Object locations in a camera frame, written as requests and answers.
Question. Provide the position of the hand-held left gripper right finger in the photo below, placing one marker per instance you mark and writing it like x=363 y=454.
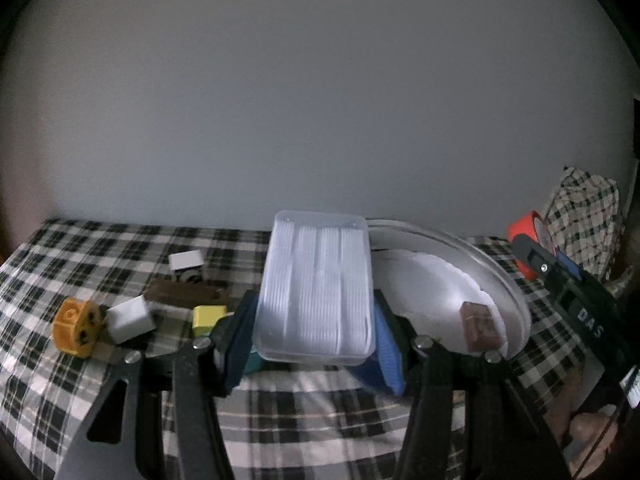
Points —
x=387 y=355

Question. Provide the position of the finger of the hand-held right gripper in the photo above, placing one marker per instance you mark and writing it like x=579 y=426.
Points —
x=532 y=257
x=567 y=262

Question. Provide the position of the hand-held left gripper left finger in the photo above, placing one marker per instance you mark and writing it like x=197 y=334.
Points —
x=240 y=340

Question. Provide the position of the orange tape roll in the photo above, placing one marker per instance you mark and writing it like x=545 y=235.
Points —
x=525 y=225

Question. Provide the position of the yellow block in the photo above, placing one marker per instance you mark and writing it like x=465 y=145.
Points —
x=207 y=319

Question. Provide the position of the clear plastic box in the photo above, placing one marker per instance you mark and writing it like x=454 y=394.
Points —
x=315 y=285

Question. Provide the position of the white block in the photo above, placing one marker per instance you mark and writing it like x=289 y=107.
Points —
x=131 y=319

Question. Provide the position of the orange round toy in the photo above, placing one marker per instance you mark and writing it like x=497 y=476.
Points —
x=75 y=327

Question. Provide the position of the person's right hand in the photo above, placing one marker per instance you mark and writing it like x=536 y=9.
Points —
x=587 y=430

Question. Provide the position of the teal block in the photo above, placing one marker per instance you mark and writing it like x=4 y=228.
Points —
x=253 y=362

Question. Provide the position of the checked fabric pile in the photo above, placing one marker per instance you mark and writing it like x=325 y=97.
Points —
x=585 y=210

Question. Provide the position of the white paper sheet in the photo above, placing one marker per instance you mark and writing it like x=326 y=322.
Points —
x=425 y=285

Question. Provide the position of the brown block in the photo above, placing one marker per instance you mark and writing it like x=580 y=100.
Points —
x=480 y=325

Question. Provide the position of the white cube with black print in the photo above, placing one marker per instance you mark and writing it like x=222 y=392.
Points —
x=186 y=262

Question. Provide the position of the checked blanket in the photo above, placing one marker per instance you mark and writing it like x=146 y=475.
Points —
x=310 y=420

